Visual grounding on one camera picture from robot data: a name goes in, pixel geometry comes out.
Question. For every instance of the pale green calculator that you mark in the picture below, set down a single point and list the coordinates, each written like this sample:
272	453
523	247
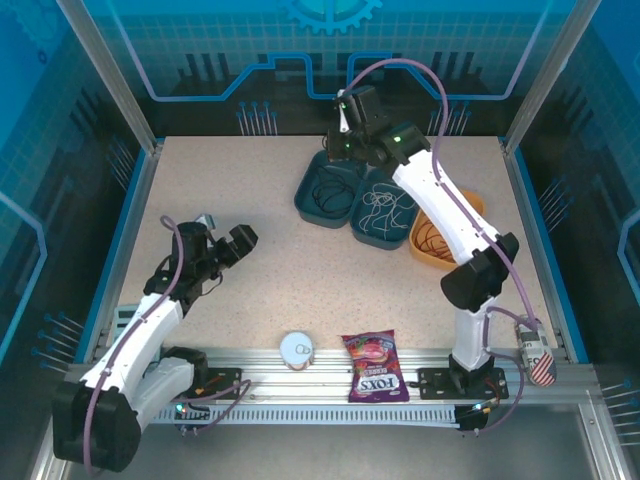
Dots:
125	317

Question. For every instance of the orange plastic bin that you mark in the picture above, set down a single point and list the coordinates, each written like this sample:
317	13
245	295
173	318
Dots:
477	204

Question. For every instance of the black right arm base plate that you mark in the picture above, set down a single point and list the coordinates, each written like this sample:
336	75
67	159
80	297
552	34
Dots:
435	382

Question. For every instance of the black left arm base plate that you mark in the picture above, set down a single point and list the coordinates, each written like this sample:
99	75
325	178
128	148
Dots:
225	382

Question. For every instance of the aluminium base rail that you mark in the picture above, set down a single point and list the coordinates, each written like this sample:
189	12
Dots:
325	385

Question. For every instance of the flag print can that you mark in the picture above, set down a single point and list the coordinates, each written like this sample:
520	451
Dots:
540	360

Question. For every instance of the silver tin can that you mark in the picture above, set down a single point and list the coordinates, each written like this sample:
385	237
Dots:
297	350

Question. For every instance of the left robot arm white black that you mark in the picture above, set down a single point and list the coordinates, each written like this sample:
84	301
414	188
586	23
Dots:
130	345

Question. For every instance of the teal plastic bin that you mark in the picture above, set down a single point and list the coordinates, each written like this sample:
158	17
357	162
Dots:
305	200
365	232

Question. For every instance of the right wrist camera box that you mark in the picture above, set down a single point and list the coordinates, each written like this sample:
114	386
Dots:
343	117

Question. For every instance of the aluminium frame post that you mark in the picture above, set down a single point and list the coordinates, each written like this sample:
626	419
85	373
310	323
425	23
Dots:
114	75
546	75

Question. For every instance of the black power connector block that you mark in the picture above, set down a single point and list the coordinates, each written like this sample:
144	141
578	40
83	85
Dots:
472	420
192	417

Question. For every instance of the aluminium table side rail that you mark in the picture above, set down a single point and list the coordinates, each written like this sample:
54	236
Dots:
141	200
525	200

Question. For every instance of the purple candy bag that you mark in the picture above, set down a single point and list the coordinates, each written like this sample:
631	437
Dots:
375	365

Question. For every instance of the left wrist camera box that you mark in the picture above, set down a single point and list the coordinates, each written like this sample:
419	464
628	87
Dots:
206	220

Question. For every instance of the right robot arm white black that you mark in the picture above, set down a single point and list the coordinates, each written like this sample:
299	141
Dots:
435	200

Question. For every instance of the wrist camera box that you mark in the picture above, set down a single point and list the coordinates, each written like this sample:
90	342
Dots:
206	220
343	117

